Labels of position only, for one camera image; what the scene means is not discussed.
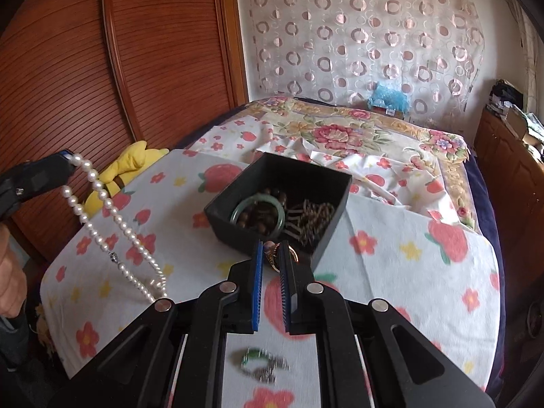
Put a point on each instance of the black cardboard box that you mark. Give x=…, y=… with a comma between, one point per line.
x=242, y=178

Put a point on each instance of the pale green jade bangle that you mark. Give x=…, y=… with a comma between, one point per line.
x=255, y=198

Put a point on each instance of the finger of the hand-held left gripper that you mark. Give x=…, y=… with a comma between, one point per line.
x=66, y=152
x=38, y=178

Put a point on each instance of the strawberry print tablecloth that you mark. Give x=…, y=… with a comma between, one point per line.
x=382, y=272

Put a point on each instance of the pile of dark clothes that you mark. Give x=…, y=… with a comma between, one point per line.
x=503, y=95

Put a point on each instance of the blue crinkled bag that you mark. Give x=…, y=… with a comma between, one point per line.
x=389, y=97

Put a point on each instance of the teal folded cloth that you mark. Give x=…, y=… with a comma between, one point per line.
x=535, y=119

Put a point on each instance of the yellow plush toy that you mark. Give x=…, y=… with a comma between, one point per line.
x=127, y=161

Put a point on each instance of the navy blue bed cover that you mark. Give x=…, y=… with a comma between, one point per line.
x=488, y=204

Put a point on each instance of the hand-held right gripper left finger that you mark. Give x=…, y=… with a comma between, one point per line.
x=255, y=289

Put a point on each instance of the brown wooden wardrobe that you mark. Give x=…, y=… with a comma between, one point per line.
x=148, y=51

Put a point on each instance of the wavy beaded hair comb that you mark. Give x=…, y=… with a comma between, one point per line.
x=312, y=221

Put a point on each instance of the pale window drape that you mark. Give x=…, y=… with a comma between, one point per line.
x=525, y=51

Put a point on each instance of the circle patterned sheer curtain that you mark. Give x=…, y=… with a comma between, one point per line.
x=361, y=29

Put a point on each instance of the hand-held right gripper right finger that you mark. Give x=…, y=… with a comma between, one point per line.
x=285, y=295

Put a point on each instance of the floral bed blanket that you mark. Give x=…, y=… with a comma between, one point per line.
x=340, y=131

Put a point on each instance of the person's left hand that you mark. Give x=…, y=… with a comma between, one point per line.
x=10, y=272

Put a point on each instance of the brown wooden cabinet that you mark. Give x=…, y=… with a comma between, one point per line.
x=505, y=157

